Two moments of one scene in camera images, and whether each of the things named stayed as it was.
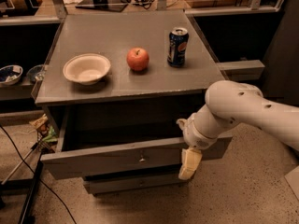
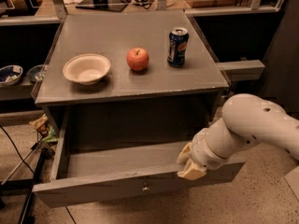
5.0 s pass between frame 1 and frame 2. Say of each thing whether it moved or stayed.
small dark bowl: stayed
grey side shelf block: stayed
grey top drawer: moved
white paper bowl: stayed
